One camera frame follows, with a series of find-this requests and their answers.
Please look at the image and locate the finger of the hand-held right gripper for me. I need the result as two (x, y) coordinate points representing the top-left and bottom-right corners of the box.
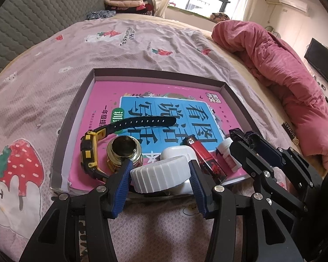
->
(243, 131), (286, 168)
(230, 140), (308, 219)

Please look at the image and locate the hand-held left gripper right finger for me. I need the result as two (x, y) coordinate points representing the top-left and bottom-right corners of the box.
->
(188, 160), (304, 262)

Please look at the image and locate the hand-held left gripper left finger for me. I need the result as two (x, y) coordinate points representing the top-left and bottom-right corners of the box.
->
(19, 159), (134, 262)

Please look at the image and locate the white pill bottle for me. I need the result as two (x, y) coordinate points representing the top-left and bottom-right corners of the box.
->
(217, 138), (242, 173)

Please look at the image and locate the black hair clip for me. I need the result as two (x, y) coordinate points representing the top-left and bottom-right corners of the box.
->
(229, 128), (245, 142)

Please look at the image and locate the red lighter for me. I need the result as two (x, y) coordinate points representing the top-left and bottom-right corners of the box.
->
(183, 137), (227, 183)

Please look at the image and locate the white round jar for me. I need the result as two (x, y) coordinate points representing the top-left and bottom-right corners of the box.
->
(130, 155), (193, 195)

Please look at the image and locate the gold metal jar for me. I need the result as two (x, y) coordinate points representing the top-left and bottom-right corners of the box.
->
(106, 136), (143, 174)

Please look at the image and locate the white earbuds case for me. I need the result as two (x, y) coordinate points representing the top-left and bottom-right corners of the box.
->
(161, 146), (193, 162)

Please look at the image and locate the black yellow wristwatch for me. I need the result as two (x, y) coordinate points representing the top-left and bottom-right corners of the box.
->
(80, 116), (177, 181)

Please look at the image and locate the grey cardboard box tray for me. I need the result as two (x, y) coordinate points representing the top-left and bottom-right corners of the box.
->
(50, 68), (252, 197)

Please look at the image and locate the pink quilt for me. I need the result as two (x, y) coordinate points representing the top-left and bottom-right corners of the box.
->
(211, 20), (328, 170)

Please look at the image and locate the pink book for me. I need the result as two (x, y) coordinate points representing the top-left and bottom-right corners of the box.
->
(68, 80), (246, 190)

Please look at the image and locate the black television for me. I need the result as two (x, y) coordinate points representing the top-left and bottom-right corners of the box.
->
(304, 38), (328, 88)

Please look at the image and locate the brown patterned bag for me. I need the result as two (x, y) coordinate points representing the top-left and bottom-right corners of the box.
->
(211, 12), (230, 22)

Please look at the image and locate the strawberry printed blanket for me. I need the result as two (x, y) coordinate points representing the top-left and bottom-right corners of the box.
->
(0, 19), (290, 262)

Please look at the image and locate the white air conditioner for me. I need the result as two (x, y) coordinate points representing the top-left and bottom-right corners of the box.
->
(279, 0), (309, 13)

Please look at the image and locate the dark floral cloth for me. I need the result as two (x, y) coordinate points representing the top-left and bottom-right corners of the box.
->
(87, 9), (117, 20)

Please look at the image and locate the grey quilted headboard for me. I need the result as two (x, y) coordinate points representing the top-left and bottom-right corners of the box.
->
(0, 0), (107, 85)

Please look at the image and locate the white wire stand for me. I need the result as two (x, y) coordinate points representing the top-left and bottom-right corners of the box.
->
(265, 24), (281, 39)

